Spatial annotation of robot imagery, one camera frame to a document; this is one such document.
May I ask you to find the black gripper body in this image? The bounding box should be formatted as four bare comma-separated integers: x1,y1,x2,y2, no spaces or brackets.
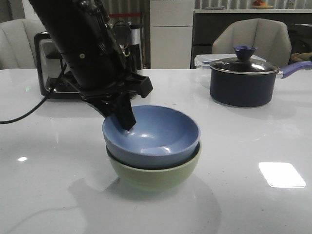
63,72,153,101

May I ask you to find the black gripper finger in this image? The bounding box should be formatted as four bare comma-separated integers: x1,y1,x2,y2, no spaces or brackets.
114,92,136,130
84,97,116,118

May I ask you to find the blue bowl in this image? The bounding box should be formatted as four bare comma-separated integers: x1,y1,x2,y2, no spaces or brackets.
102,105,200,169

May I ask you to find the green bowl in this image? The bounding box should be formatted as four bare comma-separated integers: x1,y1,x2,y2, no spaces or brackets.
106,143,201,191

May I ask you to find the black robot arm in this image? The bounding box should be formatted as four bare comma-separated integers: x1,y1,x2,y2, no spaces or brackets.
30,0,153,130

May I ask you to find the black and chrome toaster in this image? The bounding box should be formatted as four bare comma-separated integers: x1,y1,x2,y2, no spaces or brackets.
34,21,143,99

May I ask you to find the red barrier belt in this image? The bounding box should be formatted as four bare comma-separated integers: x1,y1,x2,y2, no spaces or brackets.
109,12,141,18

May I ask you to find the clear plastic container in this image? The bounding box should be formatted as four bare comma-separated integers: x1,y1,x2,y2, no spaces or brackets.
194,54,236,69

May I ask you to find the white refrigerator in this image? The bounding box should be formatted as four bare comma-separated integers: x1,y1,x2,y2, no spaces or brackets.
150,0,195,69

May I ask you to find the beige armchair left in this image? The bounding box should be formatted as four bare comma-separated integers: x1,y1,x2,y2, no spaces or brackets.
0,19,46,70

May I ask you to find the beige armchair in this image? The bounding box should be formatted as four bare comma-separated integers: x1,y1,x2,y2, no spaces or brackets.
0,19,46,70
212,19,292,67

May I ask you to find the dark blue saucepan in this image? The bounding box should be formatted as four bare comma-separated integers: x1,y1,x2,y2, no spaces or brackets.
210,61,312,107

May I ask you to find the glass pot lid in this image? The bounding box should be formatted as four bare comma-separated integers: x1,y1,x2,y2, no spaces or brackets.
210,45,278,75

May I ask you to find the beige armchair right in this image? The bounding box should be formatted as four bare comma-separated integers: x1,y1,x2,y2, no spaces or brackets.
212,19,292,67

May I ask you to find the fruit plate on counter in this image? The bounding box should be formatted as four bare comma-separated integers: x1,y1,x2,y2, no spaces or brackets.
252,0,273,9

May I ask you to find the black cable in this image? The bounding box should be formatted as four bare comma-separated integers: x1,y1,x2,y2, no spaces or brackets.
0,62,68,125

